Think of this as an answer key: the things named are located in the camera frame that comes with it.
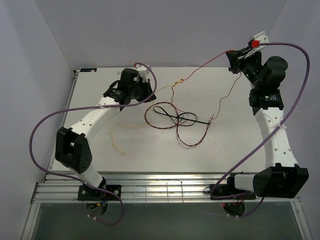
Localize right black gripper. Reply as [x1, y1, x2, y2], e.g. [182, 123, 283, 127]
[224, 47, 263, 89]

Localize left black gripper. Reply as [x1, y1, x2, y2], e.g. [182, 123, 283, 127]
[129, 79, 156, 103]

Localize red black twisted wire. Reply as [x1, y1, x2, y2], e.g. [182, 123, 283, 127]
[144, 51, 242, 148]

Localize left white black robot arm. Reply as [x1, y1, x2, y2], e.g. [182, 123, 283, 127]
[55, 63, 156, 200]

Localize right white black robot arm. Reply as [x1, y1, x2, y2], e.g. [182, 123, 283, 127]
[221, 49, 309, 199]

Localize left blue label sticker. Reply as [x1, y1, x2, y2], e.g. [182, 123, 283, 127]
[79, 68, 97, 73]

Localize black flat cable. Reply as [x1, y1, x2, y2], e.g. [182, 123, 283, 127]
[152, 105, 211, 127]

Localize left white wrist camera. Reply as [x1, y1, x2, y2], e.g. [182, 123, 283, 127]
[134, 62, 152, 75]

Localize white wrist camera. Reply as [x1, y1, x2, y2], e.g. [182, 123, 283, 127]
[134, 62, 152, 75]
[245, 31, 269, 58]

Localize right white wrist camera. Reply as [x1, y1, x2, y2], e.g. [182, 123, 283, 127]
[245, 31, 269, 58]

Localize aluminium rail frame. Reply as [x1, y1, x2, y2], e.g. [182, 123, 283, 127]
[20, 66, 313, 240]

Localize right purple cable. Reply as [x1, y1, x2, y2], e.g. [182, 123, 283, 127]
[209, 41, 311, 219]

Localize purple cable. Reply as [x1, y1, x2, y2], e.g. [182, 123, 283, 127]
[30, 62, 158, 227]
[209, 41, 311, 219]

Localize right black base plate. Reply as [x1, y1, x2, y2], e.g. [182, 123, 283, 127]
[210, 184, 256, 200]

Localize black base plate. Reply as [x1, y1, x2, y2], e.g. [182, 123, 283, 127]
[77, 184, 122, 202]
[210, 184, 256, 200]

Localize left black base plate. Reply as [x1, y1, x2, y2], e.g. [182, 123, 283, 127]
[77, 184, 122, 202]

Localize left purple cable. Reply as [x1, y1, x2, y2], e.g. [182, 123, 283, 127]
[30, 62, 158, 227]

